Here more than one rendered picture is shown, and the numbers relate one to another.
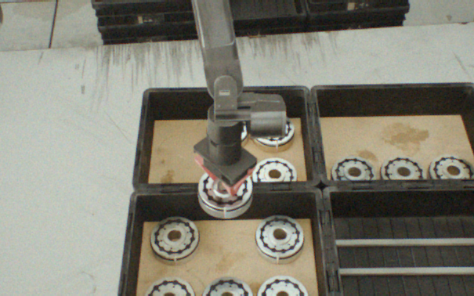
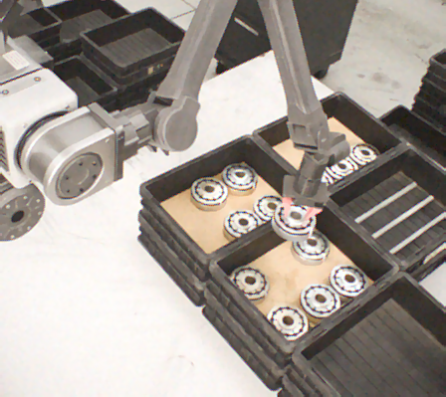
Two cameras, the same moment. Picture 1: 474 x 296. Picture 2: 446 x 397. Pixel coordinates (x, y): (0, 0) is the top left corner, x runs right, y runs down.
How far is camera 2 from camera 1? 1.00 m
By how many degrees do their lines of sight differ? 32
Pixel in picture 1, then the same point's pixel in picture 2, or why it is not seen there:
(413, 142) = not seen: hidden behind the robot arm
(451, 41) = (266, 72)
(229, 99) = (326, 143)
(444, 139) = not seen: hidden behind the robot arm
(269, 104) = (337, 138)
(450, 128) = (334, 127)
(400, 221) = (359, 199)
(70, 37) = not seen: outside the picture
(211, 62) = (313, 121)
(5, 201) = (52, 344)
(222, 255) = (284, 278)
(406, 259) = (381, 220)
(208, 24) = (306, 97)
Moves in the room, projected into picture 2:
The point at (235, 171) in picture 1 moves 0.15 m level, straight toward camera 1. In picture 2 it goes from (323, 195) to (370, 237)
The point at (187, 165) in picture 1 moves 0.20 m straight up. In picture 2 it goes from (201, 232) to (209, 181)
